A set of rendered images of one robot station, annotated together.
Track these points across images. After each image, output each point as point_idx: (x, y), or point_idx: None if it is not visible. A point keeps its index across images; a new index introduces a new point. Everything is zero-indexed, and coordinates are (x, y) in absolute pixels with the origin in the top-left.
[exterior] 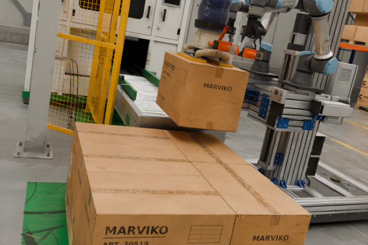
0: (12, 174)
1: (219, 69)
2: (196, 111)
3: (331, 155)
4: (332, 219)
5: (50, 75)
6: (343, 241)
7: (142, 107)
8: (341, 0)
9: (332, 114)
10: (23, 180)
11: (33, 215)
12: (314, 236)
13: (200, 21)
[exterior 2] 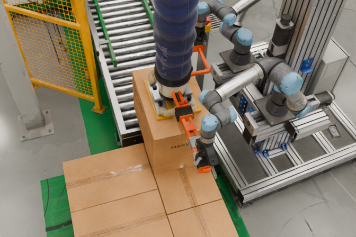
0: (26, 172)
1: (184, 134)
2: (168, 162)
3: (343, 23)
4: (309, 178)
5: (24, 76)
6: (315, 198)
7: (124, 81)
8: (331, 9)
9: (306, 135)
10: (36, 180)
11: (53, 231)
12: (289, 198)
13: (159, 78)
